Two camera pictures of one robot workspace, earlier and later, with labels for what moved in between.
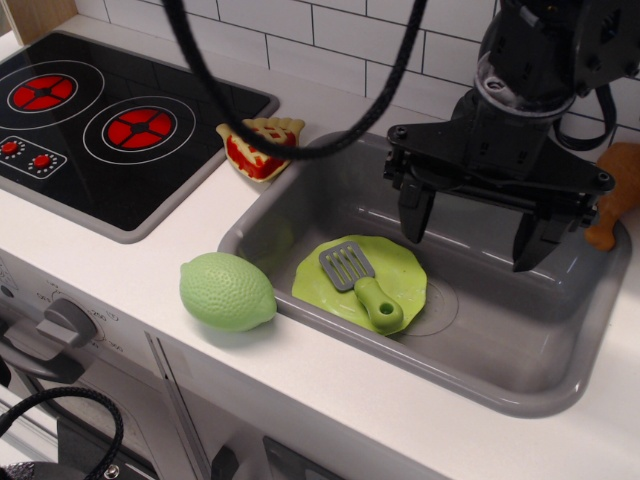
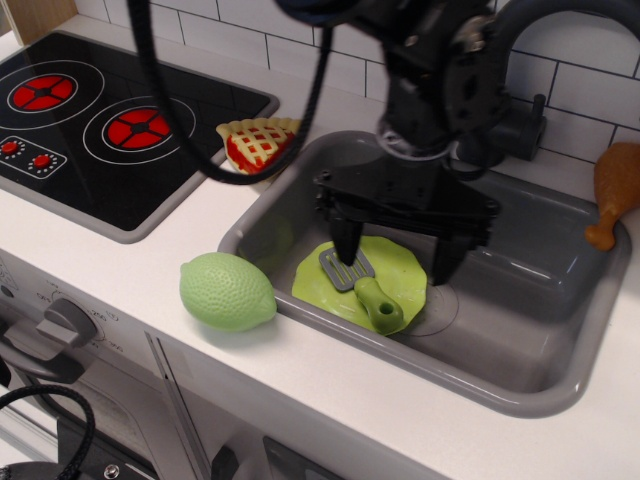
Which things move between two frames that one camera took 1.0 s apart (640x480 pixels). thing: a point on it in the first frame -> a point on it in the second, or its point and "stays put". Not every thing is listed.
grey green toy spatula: (347, 267) stays put
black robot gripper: (500, 152) -> (420, 193)
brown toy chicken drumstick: (622, 161) stays put
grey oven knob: (66, 320) stays put
